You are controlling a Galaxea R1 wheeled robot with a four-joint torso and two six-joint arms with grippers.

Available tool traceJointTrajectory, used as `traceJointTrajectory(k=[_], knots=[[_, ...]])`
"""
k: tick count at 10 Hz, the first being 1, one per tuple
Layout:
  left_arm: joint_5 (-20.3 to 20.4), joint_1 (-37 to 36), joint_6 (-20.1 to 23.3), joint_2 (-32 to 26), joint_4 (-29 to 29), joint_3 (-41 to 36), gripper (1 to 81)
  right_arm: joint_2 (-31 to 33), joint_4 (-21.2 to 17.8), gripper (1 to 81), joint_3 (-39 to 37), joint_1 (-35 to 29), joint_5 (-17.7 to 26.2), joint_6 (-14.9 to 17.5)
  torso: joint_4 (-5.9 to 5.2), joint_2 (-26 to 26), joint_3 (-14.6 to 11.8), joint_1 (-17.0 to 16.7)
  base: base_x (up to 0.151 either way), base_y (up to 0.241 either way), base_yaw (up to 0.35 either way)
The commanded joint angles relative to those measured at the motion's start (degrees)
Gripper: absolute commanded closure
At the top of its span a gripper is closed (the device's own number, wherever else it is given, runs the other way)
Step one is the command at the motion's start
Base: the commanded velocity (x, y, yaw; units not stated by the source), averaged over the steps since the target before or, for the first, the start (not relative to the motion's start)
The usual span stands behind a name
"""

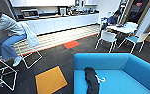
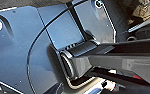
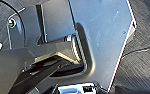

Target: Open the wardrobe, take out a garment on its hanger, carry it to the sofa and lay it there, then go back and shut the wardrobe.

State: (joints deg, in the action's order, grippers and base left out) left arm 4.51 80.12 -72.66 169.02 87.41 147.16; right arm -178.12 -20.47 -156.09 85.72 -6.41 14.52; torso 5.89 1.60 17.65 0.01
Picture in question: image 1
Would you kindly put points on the white draped jacket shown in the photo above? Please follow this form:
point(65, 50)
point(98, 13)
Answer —
point(30, 35)

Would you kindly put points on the white upper cabinets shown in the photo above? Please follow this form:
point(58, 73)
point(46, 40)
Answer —
point(51, 2)

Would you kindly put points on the blue sofa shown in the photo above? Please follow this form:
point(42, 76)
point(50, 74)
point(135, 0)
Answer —
point(124, 73)

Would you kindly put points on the white chair blue seat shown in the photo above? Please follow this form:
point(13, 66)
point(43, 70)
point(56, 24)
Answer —
point(136, 39)

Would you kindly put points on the white round table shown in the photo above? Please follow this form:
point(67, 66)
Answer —
point(122, 28)

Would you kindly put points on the grey microwave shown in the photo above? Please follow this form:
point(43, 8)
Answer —
point(30, 14)

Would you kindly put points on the person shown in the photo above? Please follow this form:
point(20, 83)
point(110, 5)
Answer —
point(7, 33)
point(113, 18)

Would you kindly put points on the black coffee machine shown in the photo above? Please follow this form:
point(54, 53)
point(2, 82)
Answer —
point(62, 11)

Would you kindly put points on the white kitchen counter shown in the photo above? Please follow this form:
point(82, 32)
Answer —
point(57, 24)

